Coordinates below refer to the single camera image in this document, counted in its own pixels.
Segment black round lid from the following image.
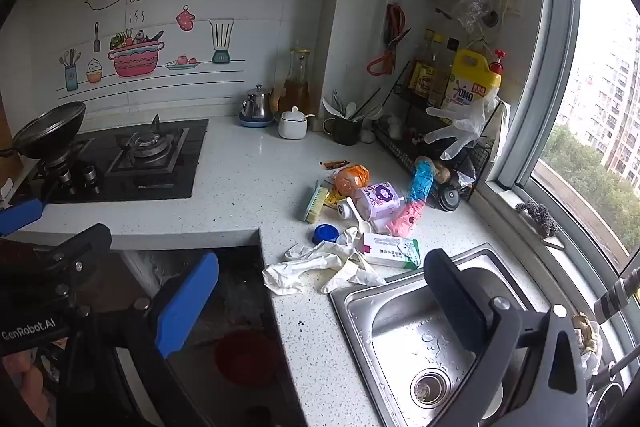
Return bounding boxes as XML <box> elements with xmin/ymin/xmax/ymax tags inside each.
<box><xmin>434</xmin><ymin>186</ymin><xmax>461</xmax><ymax>212</ymax></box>

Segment white sugar jar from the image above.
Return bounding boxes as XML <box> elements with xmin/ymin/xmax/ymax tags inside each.
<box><xmin>278</xmin><ymin>106</ymin><xmax>317</xmax><ymax>140</ymax></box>

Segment green scrub brush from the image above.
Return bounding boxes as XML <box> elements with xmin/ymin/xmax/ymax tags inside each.
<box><xmin>299</xmin><ymin>180</ymin><xmax>330</xmax><ymax>224</ymax></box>

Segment steel wool scrubber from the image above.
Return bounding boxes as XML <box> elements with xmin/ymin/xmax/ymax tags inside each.
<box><xmin>515</xmin><ymin>201</ymin><xmax>566</xmax><ymax>252</ymax></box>

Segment black gas stove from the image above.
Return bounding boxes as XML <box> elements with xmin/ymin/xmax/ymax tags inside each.
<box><xmin>25</xmin><ymin>119</ymin><xmax>209</xmax><ymax>204</ymax></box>

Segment white plastic scoop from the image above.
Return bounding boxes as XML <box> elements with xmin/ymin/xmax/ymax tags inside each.
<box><xmin>338</xmin><ymin>197</ymin><xmax>373</xmax><ymax>234</ymax></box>

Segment steel faucet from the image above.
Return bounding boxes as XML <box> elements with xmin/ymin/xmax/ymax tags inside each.
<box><xmin>594</xmin><ymin>266</ymin><xmax>640</xmax><ymax>325</ymax></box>

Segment stainless steel sink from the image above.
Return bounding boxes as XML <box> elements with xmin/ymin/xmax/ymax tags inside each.
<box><xmin>329</xmin><ymin>242</ymin><xmax>601</xmax><ymax>427</ymax></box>

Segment orange snack bag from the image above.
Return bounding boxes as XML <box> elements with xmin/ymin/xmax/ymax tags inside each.
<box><xmin>334</xmin><ymin>164</ymin><xmax>372</xmax><ymax>198</ymax></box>

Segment black mesh bag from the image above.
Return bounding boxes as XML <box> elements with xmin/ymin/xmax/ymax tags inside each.
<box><xmin>450</xmin><ymin>157</ymin><xmax>476</xmax><ymax>195</ymax></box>

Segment black wok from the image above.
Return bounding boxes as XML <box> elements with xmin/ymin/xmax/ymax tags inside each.
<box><xmin>0</xmin><ymin>101</ymin><xmax>87</xmax><ymax>160</ymax></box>

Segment dirty dish rag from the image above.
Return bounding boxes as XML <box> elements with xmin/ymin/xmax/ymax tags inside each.
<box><xmin>571</xmin><ymin>313</ymin><xmax>600</xmax><ymax>375</ymax></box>

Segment black mug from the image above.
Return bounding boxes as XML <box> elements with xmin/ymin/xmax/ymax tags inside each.
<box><xmin>323</xmin><ymin>114</ymin><xmax>369</xmax><ymax>146</ymax></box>

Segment steel teapot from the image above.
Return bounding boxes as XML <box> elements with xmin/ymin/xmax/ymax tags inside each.
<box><xmin>240</xmin><ymin>84</ymin><xmax>274</xmax><ymax>122</ymax></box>

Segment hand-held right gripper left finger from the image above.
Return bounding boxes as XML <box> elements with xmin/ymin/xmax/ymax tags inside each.
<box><xmin>57</xmin><ymin>252</ymin><xmax>220</xmax><ymax>427</ymax></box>

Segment brown sauce bottle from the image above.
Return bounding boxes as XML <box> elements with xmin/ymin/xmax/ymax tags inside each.
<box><xmin>410</xmin><ymin>29</ymin><xmax>436</xmax><ymax>96</ymax></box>

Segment clear plastic glove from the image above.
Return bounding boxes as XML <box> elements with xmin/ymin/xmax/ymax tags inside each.
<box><xmin>424</xmin><ymin>88</ymin><xmax>501</xmax><ymax>161</ymax></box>

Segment yellow snack wrapper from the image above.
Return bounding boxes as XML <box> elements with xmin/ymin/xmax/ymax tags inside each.
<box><xmin>324</xmin><ymin>179</ymin><xmax>346</xmax><ymax>208</ymax></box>

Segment red handled scissors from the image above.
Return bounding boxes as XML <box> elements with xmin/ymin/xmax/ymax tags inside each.
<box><xmin>367</xmin><ymin>3</ymin><xmax>412</xmax><ymax>76</ymax></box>

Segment clear plastic bag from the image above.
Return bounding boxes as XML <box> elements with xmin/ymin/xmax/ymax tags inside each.
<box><xmin>451</xmin><ymin>0</ymin><xmax>493</xmax><ymax>34</ymax></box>

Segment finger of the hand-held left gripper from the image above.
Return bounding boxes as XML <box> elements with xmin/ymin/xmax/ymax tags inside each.
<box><xmin>0</xmin><ymin>223</ymin><xmax>112</xmax><ymax>295</ymax></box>
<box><xmin>0</xmin><ymin>197</ymin><xmax>45</xmax><ymax>238</ymax></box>

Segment clear jar purple label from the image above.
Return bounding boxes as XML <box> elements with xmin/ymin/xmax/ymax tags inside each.
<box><xmin>350</xmin><ymin>181</ymin><xmax>407</xmax><ymax>221</ymax></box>

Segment ivory latex glove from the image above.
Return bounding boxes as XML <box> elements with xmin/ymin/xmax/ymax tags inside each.
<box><xmin>320</xmin><ymin>227</ymin><xmax>387</xmax><ymax>294</ymax></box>

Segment glass oil carafe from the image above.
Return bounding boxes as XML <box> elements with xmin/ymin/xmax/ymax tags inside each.
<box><xmin>278</xmin><ymin>48</ymin><xmax>312</xmax><ymax>115</ymax></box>

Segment kitchen wall sticker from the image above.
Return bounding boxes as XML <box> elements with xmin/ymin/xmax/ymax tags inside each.
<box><xmin>56</xmin><ymin>0</ymin><xmax>246</xmax><ymax>100</ymax></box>

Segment yellow capped oil bottle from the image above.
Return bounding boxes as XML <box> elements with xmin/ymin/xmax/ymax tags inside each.
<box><xmin>430</xmin><ymin>34</ymin><xmax>449</xmax><ymax>106</ymax></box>

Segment black wire rack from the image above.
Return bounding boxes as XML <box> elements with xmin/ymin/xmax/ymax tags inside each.
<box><xmin>372</xmin><ymin>61</ymin><xmax>503</xmax><ymax>204</ymax></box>

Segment blue plastic lid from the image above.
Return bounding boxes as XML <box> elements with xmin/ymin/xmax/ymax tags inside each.
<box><xmin>312</xmin><ymin>224</ymin><xmax>341</xmax><ymax>246</ymax></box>

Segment white cup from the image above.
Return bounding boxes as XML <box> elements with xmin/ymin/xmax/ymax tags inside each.
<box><xmin>477</xmin><ymin>379</ymin><xmax>505</xmax><ymax>420</ymax></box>

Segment white green medicine box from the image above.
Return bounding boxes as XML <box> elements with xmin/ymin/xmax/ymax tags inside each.
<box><xmin>356</xmin><ymin>232</ymin><xmax>422</xmax><ymax>270</ymax></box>

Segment dark wooden chopstick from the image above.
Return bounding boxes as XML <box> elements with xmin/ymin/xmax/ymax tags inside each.
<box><xmin>356</xmin><ymin>88</ymin><xmax>382</xmax><ymax>120</ymax></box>
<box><xmin>352</xmin><ymin>94</ymin><xmax>377</xmax><ymax>120</ymax></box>

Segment apartment buildings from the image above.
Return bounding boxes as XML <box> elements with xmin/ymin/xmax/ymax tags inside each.
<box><xmin>570</xmin><ymin>7</ymin><xmax>640</xmax><ymax>188</ymax></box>

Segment yellow detergent bottle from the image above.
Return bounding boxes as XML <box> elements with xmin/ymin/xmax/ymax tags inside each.
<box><xmin>445</xmin><ymin>49</ymin><xmax>502</xmax><ymax>120</ymax></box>

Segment grey window frame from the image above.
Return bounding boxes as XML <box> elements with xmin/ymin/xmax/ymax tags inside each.
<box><xmin>497</xmin><ymin>0</ymin><xmax>640</xmax><ymax>333</ymax></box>

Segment blue pink plastic bag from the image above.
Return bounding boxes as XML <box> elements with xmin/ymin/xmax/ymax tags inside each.
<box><xmin>386</xmin><ymin>158</ymin><xmax>435</xmax><ymax>239</ymax></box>

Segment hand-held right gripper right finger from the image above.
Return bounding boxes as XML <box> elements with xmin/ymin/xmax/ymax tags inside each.
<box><xmin>423</xmin><ymin>248</ymin><xmax>588</xmax><ymax>427</ymax></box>

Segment white latex glove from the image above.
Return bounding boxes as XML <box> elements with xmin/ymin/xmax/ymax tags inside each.
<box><xmin>262</xmin><ymin>237</ymin><xmax>351</xmax><ymax>296</ymax></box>

